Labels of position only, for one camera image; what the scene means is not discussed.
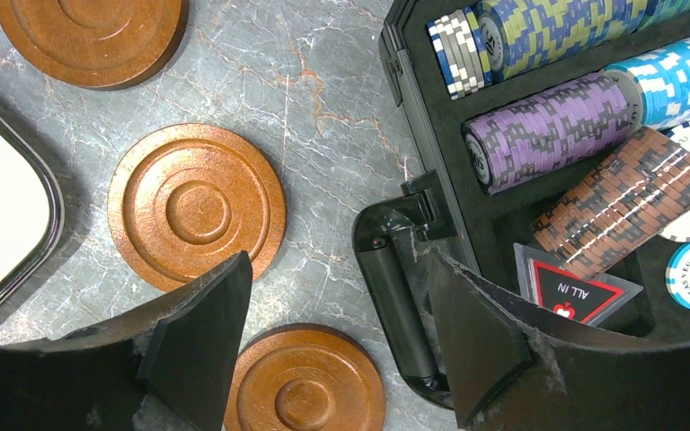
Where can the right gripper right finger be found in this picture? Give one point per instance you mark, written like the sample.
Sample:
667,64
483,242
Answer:
513,365

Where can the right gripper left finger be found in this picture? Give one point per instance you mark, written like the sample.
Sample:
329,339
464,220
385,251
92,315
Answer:
167,361

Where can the dark wooden coaster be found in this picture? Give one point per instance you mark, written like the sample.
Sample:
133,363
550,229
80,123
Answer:
186,197
305,376
99,45

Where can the all in triangle button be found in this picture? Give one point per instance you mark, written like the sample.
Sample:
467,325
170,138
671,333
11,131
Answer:
544,282

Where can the purple poker chip stack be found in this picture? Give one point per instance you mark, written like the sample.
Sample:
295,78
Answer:
547,131

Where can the strawberry pattern tray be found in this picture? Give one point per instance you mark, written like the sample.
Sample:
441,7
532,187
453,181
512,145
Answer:
0,208

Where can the black poker chip case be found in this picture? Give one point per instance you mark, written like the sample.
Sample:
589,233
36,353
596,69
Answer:
445,204

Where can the brown poker chip stack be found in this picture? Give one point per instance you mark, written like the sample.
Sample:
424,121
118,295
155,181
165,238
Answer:
628,198

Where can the blue yellow chip stack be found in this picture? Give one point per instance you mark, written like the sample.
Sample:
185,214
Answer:
522,35

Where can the light blue chip stack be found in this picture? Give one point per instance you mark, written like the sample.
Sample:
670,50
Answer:
656,85

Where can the blue grey chip stack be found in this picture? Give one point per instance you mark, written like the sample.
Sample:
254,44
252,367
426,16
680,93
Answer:
460,51

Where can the green poker chip stack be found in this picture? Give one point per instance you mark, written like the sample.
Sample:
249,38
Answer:
658,11

